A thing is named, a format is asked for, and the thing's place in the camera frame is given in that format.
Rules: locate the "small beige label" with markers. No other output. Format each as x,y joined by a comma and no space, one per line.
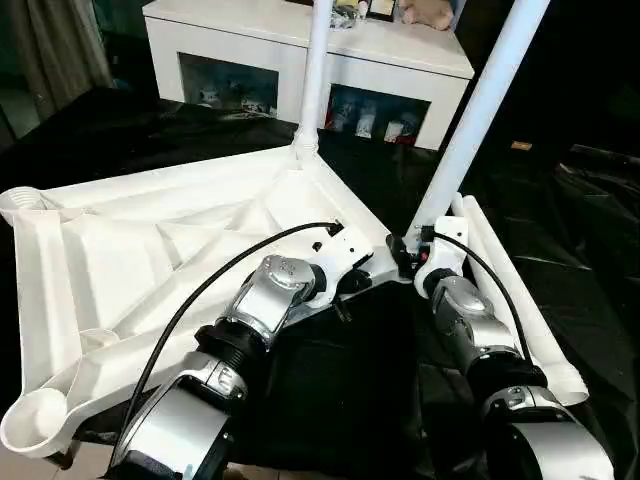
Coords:
521,145

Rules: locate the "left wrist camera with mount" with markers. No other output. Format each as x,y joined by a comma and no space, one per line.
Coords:
340,250

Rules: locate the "white sideboard cabinet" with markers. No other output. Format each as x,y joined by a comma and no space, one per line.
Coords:
250,35

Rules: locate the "beige teddy bear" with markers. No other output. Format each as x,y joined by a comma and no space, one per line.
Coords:
430,12

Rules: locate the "long black bar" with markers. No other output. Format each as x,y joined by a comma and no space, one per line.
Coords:
605,156

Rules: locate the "white plastic table top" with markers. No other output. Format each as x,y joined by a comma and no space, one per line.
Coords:
125,250

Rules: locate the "white printed mug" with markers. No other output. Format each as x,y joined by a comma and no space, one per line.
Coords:
367,122

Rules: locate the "dark cluttered bundle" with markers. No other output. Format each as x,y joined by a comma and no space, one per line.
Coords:
345,12

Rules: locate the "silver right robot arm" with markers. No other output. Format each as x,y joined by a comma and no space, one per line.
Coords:
470,310

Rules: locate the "small white cup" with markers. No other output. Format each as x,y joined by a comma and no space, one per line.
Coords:
340,120
395,132

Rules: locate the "black shiny mat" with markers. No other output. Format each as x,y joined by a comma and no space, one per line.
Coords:
350,375

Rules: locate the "beige curtain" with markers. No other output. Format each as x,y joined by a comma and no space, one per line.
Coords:
50,60

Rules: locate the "red bottle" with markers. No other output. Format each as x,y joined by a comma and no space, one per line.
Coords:
330,117

